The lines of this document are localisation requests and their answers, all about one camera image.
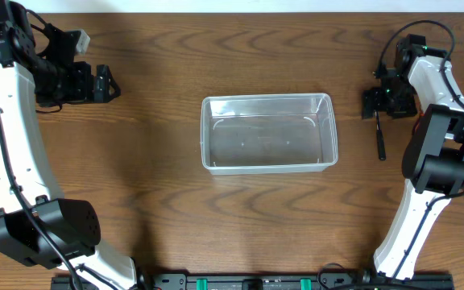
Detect black cable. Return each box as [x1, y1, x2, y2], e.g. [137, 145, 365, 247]
[372, 19, 464, 281]
[0, 68, 88, 290]

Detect red-handled cutting pliers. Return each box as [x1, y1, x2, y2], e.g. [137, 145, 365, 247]
[411, 110, 424, 135]

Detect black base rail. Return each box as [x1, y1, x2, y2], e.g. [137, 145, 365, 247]
[50, 271, 455, 290]

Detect small black-handled claw hammer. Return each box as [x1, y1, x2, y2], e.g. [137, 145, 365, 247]
[375, 110, 386, 161]

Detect right black cable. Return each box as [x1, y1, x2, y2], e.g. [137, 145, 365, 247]
[372, 19, 464, 281]

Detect clear plastic storage container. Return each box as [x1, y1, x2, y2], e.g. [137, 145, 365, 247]
[200, 93, 338, 176]

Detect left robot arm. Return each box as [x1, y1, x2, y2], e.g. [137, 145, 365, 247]
[0, 0, 139, 289]

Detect left black cable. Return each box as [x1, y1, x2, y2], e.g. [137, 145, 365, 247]
[0, 68, 88, 290]

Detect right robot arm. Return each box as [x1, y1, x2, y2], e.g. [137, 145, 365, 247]
[362, 34, 464, 280]

